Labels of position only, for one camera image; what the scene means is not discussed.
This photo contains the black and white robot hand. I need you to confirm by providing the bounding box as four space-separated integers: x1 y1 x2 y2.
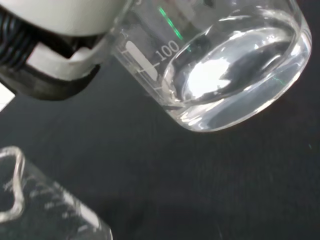
0 0 137 101

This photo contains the black bench cloth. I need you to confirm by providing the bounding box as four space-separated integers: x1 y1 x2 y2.
0 54 320 240

